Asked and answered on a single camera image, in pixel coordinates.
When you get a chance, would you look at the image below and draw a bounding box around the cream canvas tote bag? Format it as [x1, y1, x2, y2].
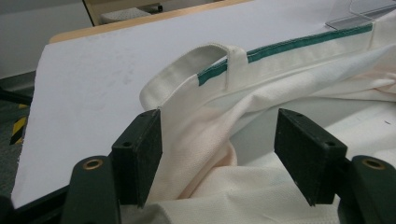
[120, 10, 396, 224]

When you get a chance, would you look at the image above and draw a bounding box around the clear plastic container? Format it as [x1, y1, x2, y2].
[324, 0, 396, 32]

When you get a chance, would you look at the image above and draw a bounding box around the yellow black tape strip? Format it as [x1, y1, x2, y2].
[8, 116, 29, 147]

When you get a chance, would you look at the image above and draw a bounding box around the pale grey table sheet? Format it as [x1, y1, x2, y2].
[10, 0, 354, 210]

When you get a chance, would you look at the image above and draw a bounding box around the wooden table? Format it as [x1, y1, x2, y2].
[49, 0, 254, 45]

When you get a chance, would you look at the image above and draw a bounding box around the white cabinet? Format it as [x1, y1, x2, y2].
[0, 2, 95, 80]

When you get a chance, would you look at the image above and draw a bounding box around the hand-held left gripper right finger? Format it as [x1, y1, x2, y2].
[273, 107, 348, 207]

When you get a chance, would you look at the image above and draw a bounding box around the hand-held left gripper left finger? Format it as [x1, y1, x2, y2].
[110, 108, 163, 209]

